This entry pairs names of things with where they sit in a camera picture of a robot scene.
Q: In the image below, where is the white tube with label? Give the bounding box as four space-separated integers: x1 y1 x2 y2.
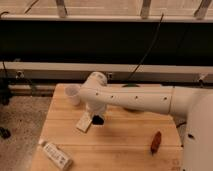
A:
38 139 72 171

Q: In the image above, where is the wooden table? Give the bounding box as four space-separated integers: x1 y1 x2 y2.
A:
41 84 182 171

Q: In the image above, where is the green bowl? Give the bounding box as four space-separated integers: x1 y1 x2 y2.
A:
122 83 140 87

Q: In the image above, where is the black object on floor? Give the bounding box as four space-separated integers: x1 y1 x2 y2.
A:
0 127 11 139

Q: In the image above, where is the black cable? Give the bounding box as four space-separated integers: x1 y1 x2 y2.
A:
127 13 165 82

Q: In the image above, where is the white sponge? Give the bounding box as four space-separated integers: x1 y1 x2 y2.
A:
76 112 92 133

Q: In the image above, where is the black conveyor frame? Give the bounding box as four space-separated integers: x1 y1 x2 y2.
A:
0 20 213 84

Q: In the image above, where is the red-brown eraser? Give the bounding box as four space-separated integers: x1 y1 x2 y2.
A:
150 131 162 154

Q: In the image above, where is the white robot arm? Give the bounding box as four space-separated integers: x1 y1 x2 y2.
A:
79 72 213 171

